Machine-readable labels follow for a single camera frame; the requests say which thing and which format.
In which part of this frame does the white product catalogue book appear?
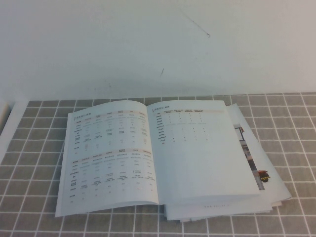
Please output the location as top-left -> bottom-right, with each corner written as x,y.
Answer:
54,100 -> 272,218

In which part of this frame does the white brochure with web address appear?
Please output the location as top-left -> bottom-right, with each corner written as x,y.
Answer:
162,195 -> 274,221

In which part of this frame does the white brochure with pinkish edge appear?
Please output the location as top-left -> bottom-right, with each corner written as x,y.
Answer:
180,103 -> 292,223

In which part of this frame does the grey white checked tablecloth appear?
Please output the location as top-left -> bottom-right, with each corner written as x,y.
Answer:
0,92 -> 316,237

